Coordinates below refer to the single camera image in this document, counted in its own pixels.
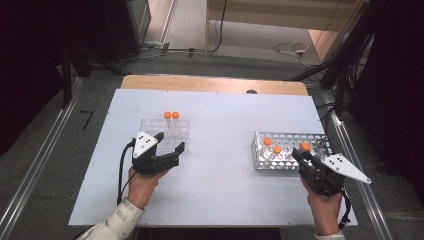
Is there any left hand-held gripper cable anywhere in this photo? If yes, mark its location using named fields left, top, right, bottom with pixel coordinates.
left=116, top=138, right=138, bottom=206

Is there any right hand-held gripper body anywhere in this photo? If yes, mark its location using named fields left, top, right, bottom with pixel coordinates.
left=298, top=153, right=372, bottom=197

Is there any person's left hand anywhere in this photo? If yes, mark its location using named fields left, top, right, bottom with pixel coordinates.
left=127, top=166, right=170, bottom=210

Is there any dark cabinet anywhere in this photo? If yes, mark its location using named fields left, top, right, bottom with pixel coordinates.
left=99, top=0, right=152, bottom=62

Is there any perforated metal tube rack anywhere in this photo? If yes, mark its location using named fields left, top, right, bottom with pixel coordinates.
left=251, top=131, right=334, bottom=172

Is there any black metal stand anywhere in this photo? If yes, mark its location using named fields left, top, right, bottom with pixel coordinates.
left=59, top=44, right=129, bottom=109

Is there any black hanging cable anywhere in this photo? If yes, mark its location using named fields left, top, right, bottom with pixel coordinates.
left=206, top=0, right=229, bottom=54

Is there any dark curtain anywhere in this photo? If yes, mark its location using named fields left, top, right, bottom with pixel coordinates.
left=346, top=0, right=424, bottom=203
left=0, top=0, right=105, bottom=157

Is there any clear plastic tube rack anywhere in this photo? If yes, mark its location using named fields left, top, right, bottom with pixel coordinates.
left=139, top=117, right=192, bottom=154

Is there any hand-held gripper cable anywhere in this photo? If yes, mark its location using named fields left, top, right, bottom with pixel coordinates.
left=338, top=188, right=353, bottom=231
left=116, top=138, right=138, bottom=206

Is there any person's right hand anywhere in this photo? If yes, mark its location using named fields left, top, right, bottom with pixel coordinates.
left=299, top=176, right=344, bottom=236

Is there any aluminium floor rail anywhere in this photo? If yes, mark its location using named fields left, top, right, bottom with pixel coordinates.
left=0, top=77, right=84, bottom=240
left=319, top=88, right=396, bottom=240

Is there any light wooden furniture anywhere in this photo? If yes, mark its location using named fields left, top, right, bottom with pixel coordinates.
left=204, top=0, right=371, bottom=64

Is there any white coiled cable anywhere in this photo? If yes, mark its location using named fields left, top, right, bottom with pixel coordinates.
left=273, top=41, right=312, bottom=67

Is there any black tripod stand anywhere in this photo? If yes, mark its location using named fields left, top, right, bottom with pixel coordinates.
left=283, top=0, right=379, bottom=118

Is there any right hand-held gripper cable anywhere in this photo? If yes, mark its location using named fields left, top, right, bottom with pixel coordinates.
left=338, top=188, right=353, bottom=231

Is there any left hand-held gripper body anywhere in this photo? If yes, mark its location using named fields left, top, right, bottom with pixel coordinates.
left=131, top=131, right=181, bottom=176

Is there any grey power strip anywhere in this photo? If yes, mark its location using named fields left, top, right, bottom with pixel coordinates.
left=143, top=40, right=171, bottom=52

